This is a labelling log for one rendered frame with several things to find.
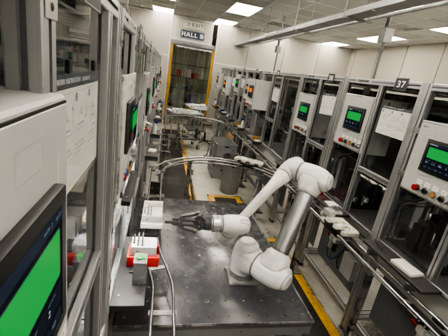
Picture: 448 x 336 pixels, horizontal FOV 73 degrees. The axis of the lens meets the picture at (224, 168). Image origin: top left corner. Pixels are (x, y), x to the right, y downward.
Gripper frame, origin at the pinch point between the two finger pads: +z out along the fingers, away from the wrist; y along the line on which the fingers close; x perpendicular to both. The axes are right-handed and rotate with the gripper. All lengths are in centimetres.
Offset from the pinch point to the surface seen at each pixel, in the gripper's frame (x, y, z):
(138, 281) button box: 19.4, -21.2, 13.3
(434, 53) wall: -518, 198, -596
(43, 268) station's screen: 109, 52, 20
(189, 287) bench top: -6.2, -46.0, -14.8
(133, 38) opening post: -8, 83, 25
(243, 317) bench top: 16, -46, -42
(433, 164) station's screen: -8, 43, -151
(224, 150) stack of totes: -383, -56, -106
